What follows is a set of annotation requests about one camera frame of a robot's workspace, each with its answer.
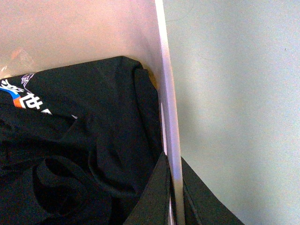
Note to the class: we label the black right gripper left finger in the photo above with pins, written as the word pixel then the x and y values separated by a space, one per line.
pixel 153 205

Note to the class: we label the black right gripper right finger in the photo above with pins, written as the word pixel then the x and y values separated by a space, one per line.
pixel 201 206

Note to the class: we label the black printed t-shirt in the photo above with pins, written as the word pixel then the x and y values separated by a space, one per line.
pixel 78 144

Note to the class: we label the cream plastic laundry hamper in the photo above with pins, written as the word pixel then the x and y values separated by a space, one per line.
pixel 37 35

